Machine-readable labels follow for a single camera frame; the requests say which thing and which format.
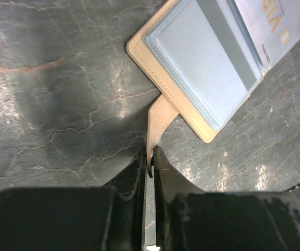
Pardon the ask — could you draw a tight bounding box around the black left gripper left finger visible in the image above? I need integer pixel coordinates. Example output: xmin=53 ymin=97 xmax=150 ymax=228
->
xmin=0 ymin=147 xmax=146 ymax=250

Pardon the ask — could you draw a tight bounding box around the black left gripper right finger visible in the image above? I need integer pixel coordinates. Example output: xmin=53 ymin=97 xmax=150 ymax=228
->
xmin=152 ymin=146 xmax=300 ymax=250

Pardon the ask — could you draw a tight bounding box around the beige card holder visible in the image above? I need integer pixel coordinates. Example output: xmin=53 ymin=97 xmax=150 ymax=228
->
xmin=125 ymin=0 xmax=300 ymax=170

